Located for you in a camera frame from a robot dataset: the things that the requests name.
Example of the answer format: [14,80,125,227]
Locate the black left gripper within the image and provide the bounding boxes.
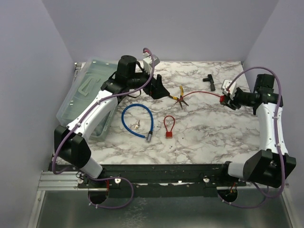
[128,65,170,99]

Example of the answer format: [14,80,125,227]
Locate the red cable lock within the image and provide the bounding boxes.
[175,91,221,104]
[163,115,176,138]

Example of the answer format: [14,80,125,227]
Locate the small silver key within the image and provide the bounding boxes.
[134,120,140,129]

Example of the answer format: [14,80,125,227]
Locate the blue cable lock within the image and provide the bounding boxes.
[121,104,154,143]

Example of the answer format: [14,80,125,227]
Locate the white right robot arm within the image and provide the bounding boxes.
[218,74,296,188]

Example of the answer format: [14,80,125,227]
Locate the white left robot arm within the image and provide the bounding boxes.
[52,49,170,188]

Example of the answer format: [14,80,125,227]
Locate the black t-shaped tool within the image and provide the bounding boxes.
[202,74,216,92]

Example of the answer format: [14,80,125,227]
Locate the clear plastic storage box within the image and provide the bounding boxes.
[56,58,122,143]

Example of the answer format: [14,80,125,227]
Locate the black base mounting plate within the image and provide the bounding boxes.
[47,162,247,199]

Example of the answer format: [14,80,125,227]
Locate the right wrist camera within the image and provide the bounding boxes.
[221,79,237,95]

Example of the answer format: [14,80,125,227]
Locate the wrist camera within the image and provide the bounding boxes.
[143,53,160,74]
[221,79,237,95]

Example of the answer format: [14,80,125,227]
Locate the yellow handled pliers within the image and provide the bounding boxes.
[169,86,189,109]

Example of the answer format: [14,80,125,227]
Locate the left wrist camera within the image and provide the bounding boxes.
[143,53,160,74]

